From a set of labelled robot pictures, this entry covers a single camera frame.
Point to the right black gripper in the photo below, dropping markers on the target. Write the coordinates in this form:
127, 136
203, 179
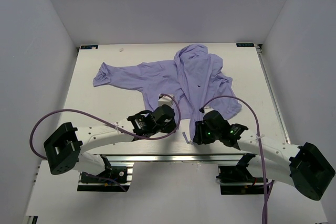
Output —
199, 137

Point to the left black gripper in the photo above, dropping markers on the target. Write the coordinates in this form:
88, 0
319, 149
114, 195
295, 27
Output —
171, 125

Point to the lilac zip-up jacket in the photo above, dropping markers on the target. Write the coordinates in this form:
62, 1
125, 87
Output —
194, 77

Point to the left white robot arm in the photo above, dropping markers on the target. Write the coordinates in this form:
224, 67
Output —
68, 147

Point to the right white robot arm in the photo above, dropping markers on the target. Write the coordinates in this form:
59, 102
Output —
303, 167

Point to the white front cover board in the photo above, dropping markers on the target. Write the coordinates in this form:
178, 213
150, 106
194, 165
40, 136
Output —
159, 193

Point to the left blue table label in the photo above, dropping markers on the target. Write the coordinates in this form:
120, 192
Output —
89, 47

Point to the blue table label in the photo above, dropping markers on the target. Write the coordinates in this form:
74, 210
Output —
245, 44
89, 47

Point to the right blue table label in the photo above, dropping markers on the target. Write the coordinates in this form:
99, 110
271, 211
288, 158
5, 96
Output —
245, 44

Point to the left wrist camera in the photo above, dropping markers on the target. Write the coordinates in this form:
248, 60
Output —
166, 100

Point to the aluminium front rail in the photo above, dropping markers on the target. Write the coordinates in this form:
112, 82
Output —
173, 158

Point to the aluminium rail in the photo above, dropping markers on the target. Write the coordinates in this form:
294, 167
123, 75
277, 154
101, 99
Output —
173, 158
272, 92

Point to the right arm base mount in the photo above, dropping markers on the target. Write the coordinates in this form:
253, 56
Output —
237, 180

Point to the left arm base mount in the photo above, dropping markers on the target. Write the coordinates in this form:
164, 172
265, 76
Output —
115, 178

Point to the aluminium right side rail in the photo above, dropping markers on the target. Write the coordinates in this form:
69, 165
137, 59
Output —
272, 92

